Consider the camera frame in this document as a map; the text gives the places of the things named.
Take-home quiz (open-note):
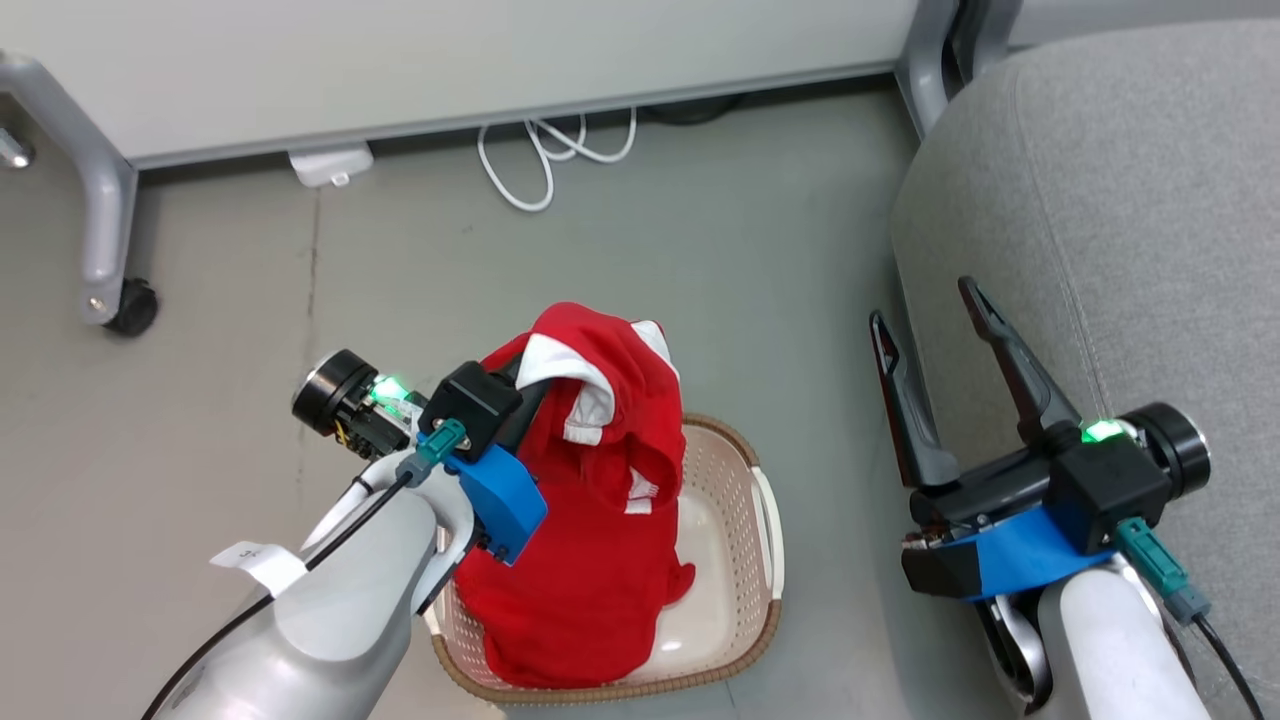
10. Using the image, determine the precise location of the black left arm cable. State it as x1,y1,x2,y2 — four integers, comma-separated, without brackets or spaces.
140,418,471,720

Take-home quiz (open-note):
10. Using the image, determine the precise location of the grey fabric sofa seat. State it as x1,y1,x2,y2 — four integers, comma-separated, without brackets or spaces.
890,20,1280,720

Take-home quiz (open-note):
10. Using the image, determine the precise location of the cream perforated laundry basket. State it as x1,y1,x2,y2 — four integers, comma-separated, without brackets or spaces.
425,413,786,706

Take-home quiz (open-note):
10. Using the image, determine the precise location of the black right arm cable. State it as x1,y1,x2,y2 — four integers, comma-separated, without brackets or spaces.
1115,518,1266,720

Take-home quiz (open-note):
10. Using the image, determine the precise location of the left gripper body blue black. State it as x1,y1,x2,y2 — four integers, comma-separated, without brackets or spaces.
292,348,549,567

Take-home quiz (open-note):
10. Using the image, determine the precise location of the white power adapter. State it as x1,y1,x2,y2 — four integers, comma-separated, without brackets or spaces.
288,143,375,189

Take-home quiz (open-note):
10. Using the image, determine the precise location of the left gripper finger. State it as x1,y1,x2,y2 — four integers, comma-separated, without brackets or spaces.
508,372,551,453

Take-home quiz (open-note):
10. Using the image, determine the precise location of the red white clothing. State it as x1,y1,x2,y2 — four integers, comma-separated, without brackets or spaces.
452,302,698,689

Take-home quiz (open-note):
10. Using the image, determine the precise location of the white partition panel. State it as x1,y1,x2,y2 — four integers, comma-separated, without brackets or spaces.
0,0,926,171

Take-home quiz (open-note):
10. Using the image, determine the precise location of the white paper tag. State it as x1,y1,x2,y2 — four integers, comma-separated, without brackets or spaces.
210,540,309,599

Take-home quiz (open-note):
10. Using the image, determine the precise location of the black caster wheel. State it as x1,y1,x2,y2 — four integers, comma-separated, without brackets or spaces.
103,277,161,338

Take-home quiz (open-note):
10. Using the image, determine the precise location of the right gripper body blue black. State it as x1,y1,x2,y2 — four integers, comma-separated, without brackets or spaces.
900,402,1213,601

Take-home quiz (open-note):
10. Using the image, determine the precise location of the white looped cable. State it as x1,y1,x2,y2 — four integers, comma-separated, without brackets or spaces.
477,107,639,213

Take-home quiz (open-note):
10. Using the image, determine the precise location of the black cable under partition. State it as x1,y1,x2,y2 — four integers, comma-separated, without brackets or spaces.
640,93,746,127

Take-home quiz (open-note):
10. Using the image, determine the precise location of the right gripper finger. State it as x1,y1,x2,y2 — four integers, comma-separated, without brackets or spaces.
958,277,1082,449
870,310,964,492

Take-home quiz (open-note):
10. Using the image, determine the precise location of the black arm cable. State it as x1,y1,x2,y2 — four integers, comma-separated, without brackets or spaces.
1115,518,1266,720
140,418,471,720

